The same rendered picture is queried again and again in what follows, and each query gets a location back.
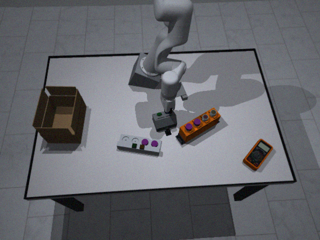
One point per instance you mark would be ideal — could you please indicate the orange digital multimeter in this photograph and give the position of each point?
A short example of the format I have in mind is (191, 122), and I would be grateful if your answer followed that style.
(257, 154)

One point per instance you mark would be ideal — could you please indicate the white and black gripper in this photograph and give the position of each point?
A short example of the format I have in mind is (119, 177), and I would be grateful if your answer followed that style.
(168, 105)

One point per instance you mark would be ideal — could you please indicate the grey key housing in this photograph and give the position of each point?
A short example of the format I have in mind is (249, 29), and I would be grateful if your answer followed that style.
(164, 121)

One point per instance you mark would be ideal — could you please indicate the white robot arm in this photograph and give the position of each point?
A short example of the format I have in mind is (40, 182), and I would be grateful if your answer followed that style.
(177, 16)

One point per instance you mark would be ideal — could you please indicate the brown cardboard box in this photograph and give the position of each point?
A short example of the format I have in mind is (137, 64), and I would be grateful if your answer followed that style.
(60, 117)

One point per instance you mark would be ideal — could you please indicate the grey rectangular panel with round recesses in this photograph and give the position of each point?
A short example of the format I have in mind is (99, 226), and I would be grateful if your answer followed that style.
(134, 143)

